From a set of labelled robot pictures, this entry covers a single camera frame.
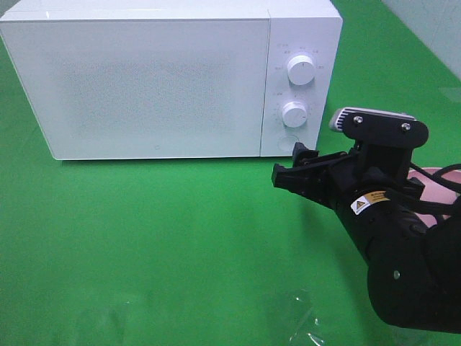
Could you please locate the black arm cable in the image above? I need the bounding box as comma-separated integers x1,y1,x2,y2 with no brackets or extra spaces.
387,162,461,221

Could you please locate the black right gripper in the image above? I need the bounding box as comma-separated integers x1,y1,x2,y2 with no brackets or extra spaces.
272,142,424,210

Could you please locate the white microwave knob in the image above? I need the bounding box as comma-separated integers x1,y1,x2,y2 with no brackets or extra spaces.
287,53,315,86
282,102,308,128

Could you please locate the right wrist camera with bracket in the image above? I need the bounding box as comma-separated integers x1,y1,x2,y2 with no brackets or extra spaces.
329,107,429,175

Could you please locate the upper white microwave knob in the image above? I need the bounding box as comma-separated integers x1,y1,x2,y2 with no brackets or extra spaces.
287,53,315,86

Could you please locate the round door release button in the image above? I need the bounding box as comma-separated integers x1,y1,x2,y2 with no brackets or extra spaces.
277,135,299,152

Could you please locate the white microwave door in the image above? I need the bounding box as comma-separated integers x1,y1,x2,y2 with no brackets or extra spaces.
1,19,269,160

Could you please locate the lower white microwave knob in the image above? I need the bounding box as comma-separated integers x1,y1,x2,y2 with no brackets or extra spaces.
282,102,308,128

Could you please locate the white microwave oven body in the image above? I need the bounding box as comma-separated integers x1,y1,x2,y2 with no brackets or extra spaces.
1,1,343,157

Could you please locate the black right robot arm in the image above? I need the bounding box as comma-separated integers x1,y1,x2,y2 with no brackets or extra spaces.
272,143,460,333

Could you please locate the pink plate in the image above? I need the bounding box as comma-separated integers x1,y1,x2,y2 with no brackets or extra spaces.
408,167,460,227

